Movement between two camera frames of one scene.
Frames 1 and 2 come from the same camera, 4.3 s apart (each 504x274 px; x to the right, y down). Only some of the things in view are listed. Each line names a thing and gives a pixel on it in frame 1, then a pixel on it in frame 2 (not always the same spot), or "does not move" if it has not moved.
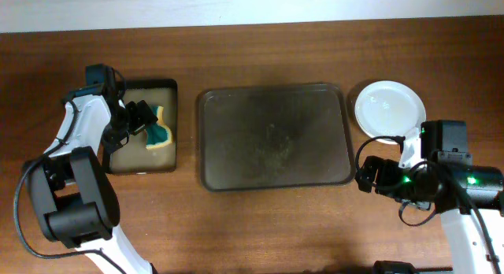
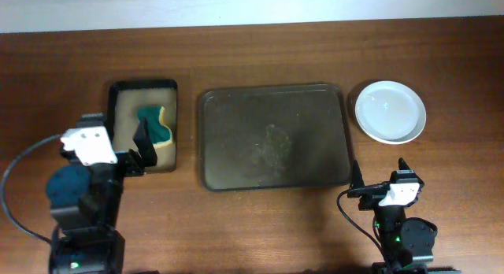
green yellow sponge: [158, 134] does not move
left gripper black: [144, 115] to [134, 162]
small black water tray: [133, 157] does not move
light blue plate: [389, 109] does not move
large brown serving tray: [274, 137] does not move
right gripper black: [382, 183] to [372, 195]
